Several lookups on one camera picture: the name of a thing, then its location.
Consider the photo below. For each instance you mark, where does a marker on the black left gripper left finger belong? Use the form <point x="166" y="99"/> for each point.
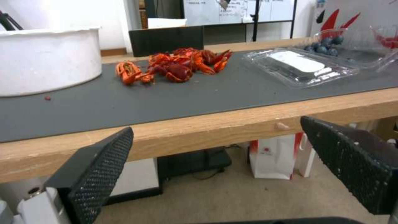
<point x="93" y="177"/>

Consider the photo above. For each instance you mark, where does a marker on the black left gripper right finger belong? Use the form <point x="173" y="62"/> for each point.
<point x="351" y="158"/>

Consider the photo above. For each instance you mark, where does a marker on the white red paper bag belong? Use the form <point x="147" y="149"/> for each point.
<point x="273" y="158"/>

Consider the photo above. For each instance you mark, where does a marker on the clear plastic takeout container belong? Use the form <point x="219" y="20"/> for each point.
<point x="280" y="74"/>

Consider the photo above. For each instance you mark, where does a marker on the white pad in container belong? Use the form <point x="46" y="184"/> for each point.
<point x="298" y="61"/>

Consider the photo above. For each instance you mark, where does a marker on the white red takeout bag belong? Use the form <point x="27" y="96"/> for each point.
<point x="351" y="14"/>

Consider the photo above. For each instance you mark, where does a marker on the white table leg panel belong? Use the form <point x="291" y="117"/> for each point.
<point x="136" y="179"/>

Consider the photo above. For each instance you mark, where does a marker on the small red crumb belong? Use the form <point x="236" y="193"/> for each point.
<point x="48" y="98"/>

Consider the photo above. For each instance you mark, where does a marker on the black box under table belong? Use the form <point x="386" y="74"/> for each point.
<point x="192" y="164"/>

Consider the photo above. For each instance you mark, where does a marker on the dark blueberry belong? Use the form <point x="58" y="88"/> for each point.
<point x="309" y="48"/>
<point x="333" y="52"/>
<point x="337" y="39"/>
<point x="326" y="42"/>
<point x="320" y="49"/>

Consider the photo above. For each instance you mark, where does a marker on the orange crayfish shell piece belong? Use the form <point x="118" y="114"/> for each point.
<point x="127" y="71"/>

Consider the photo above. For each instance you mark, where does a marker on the white round tub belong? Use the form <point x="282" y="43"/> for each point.
<point x="46" y="60"/>

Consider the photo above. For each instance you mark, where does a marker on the dark grey table mat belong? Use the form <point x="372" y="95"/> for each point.
<point x="192" y="98"/>

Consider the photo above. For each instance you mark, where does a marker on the red crayfish shell pile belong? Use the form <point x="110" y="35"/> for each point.
<point x="183" y="63"/>

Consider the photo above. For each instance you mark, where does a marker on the black chair back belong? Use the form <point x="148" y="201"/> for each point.
<point x="166" y="40"/>

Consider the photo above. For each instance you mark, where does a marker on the black stand pole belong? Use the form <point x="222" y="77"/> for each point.
<point x="255" y="21"/>

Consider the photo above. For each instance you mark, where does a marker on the white box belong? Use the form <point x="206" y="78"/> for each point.
<point x="166" y="22"/>

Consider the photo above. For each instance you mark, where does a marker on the black tripod legs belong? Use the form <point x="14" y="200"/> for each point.
<point x="7" y="22"/>

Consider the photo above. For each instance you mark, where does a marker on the whiteboard with black frame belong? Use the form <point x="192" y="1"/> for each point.
<point x="236" y="10"/>

